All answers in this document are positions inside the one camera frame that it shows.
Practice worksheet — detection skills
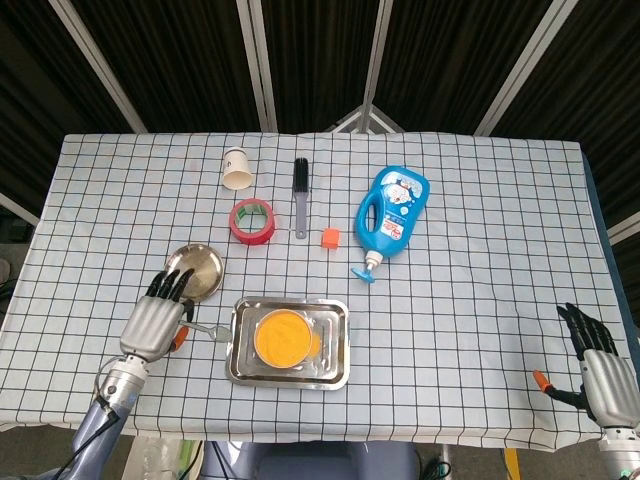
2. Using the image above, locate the white partition frame post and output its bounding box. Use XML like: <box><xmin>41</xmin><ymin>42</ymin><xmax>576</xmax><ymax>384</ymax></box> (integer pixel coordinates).
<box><xmin>359</xmin><ymin>0</ymin><xmax>394</xmax><ymax>134</ymax></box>
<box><xmin>607</xmin><ymin>212</ymin><xmax>640</xmax><ymax>246</ymax></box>
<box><xmin>48</xmin><ymin>0</ymin><xmax>149</xmax><ymax>134</ymax></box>
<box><xmin>473</xmin><ymin>0</ymin><xmax>581</xmax><ymax>137</ymax></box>
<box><xmin>235</xmin><ymin>0</ymin><xmax>279</xmax><ymax>134</ymax></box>
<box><xmin>0</xmin><ymin>192</ymin><xmax>41</xmax><ymax>226</ymax></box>

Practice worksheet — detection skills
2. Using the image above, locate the white paper cup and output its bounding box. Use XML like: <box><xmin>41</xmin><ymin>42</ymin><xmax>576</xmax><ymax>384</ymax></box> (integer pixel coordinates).
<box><xmin>221</xmin><ymin>146</ymin><xmax>253</xmax><ymax>191</ymax></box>

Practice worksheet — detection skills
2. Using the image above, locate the silver metal spoon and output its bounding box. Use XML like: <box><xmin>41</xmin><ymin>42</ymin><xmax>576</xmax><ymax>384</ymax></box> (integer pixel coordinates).
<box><xmin>184</xmin><ymin>323</ymin><xmax>234</xmax><ymax>344</ymax></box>

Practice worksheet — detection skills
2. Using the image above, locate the white checked tablecloth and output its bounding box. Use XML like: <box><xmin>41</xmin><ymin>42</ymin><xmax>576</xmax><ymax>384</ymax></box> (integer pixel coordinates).
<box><xmin>0</xmin><ymin>131</ymin><xmax>640</xmax><ymax>454</ymax></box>

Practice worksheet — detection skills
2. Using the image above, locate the clear plastic bag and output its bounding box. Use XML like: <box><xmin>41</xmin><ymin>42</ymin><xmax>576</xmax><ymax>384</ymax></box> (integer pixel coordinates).
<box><xmin>122</xmin><ymin>438</ymin><xmax>206</xmax><ymax>480</ymax></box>

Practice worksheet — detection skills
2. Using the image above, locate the bowl of orange powder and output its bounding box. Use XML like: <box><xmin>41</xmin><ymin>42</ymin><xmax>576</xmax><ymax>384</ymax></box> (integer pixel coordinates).
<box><xmin>253</xmin><ymin>308</ymin><xmax>315</xmax><ymax>370</ymax></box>

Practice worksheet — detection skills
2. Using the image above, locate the black grey brush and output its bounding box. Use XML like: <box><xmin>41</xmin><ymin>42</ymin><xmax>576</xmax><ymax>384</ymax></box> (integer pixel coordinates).
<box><xmin>292</xmin><ymin>157</ymin><xmax>310</xmax><ymax>240</ymax></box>

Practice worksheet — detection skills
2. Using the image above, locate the black green cable bundle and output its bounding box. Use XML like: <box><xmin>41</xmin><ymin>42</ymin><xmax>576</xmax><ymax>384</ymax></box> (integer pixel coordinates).
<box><xmin>422</xmin><ymin>459</ymin><xmax>454</xmax><ymax>480</ymax></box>

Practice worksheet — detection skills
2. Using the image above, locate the white triangular frame foot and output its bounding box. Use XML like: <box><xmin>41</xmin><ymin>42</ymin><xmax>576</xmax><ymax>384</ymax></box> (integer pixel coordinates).
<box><xmin>324</xmin><ymin>103</ymin><xmax>406</xmax><ymax>134</ymax></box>

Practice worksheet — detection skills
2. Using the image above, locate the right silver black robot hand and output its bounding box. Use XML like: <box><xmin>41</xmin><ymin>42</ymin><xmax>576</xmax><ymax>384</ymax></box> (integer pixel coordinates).
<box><xmin>532</xmin><ymin>301</ymin><xmax>640</xmax><ymax>430</ymax></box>

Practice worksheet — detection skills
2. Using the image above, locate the blue pump detergent bottle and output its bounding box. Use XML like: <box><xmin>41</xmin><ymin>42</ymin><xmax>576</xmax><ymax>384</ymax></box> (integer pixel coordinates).
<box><xmin>350</xmin><ymin>166</ymin><xmax>432</xmax><ymax>286</ymax></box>

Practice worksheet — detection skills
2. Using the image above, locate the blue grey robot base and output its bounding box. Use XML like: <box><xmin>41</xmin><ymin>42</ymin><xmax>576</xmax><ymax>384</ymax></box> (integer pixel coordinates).
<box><xmin>199</xmin><ymin>442</ymin><xmax>421</xmax><ymax>480</ymax></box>

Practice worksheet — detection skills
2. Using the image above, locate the rectangular steel tray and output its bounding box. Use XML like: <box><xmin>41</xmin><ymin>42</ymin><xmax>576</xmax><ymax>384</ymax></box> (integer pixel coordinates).
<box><xmin>224</xmin><ymin>296</ymin><xmax>351</xmax><ymax>392</ymax></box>

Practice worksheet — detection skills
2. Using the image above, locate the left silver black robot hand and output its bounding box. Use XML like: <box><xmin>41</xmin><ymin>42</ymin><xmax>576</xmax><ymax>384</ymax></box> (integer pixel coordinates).
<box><xmin>118</xmin><ymin>268</ymin><xmax>197</xmax><ymax>363</ymax></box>

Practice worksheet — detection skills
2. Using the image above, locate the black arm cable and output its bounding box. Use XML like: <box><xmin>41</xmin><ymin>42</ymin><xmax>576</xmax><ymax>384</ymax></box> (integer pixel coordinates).
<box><xmin>49</xmin><ymin>394</ymin><xmax>121</xmax><ymax>480</ymax></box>

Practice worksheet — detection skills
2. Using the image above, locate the red tape roll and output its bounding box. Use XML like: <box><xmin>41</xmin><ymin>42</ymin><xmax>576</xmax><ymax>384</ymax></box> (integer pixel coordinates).
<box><xmin>228</xmin><ymin>197</ymin><xmax>277</xmax><ymax>247</ymax></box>

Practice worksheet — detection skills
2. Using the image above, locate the round steel plate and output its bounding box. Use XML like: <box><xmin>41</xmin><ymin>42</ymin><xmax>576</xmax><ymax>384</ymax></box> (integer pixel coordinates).
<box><xmin>164</xmin><ymin>242</ymin><xmax>225</xmax><ymax>304</ymax></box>

